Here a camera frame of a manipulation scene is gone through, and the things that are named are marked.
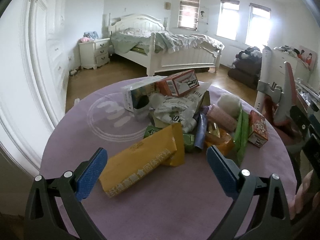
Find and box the crumpled white plastic wrapper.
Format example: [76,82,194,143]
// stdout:
[150,90,208,133]

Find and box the wall picture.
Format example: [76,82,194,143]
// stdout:
[200,6,209,24]

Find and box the person's right hand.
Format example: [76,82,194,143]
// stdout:
[287,170,320,214]

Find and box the pink tube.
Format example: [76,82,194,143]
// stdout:
[207,104,238,132]

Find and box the white dresser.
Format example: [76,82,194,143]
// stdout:
[262,46,313,90]

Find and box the bright green packet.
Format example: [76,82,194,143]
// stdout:
[234,105,250,167]

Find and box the blue and white open carton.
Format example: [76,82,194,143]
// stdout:
[121,82,158,112]

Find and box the white pole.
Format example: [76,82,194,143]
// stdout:
[254,47,273,110]

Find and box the red and white frame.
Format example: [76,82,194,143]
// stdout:
[265,62,300,137]

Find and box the white nightstand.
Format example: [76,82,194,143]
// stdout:
[79,38,111,70]

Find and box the framed photo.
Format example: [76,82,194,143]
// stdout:
[297,45,317,70]

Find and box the green floral quilt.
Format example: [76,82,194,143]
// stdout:
[111,29,224,54]

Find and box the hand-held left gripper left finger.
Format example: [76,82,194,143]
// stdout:
[24,147,108,240]

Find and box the window with brown blind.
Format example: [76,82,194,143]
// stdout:
[178,0,201,30]

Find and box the large yellow packet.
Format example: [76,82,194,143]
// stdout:
[99,124,185,198]

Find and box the small green box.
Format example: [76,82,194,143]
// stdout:
[144,126,195,153]

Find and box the purple tube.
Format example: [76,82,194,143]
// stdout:
[194,112,209,153]

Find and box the gold wrapper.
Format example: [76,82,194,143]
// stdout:
[207,121,220,137]

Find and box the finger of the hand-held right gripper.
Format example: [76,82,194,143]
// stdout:
[290,104,317,150]

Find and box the orange cardboard box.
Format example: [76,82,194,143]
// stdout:
[155,69,200,97]

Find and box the small red printed box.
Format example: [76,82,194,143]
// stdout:
[248,110,268,147]

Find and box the bright window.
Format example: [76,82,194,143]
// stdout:
[245,3,272,46]
[216,0,240,40]

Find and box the purple tablecloth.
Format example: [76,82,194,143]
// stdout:
[40,76,298,240]

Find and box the white wooden bed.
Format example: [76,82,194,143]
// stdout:
[109,14,225,77]

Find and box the orange packet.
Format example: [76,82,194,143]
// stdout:
[204,127,235,157]

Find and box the pile of clothes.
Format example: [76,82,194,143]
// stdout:
[231,46,263,68]

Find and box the white wardrobe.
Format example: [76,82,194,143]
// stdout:
[0,0,75,180]

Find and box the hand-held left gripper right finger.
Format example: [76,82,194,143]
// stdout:
[206,145,292,240]

